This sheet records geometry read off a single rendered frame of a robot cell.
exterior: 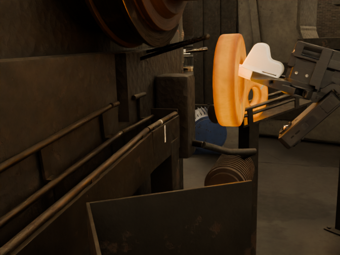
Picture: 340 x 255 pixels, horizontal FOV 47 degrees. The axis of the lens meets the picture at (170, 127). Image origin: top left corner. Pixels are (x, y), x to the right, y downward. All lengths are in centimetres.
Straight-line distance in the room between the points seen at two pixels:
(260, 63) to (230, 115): 10
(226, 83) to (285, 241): 137
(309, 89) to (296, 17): 288
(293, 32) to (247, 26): 41
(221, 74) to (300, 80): 12
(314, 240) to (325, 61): 139
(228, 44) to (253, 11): 297
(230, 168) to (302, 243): 83
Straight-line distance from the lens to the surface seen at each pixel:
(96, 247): 36
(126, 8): 73
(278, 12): 354
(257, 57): 64
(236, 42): 62
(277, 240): 190
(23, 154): 62
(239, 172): 115
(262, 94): 137
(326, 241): 194
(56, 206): 55
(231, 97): 60
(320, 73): 62
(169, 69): 125
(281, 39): 352
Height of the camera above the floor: 89
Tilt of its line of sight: 12 degrees down
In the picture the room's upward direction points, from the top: 2 degrees counter-clockwise
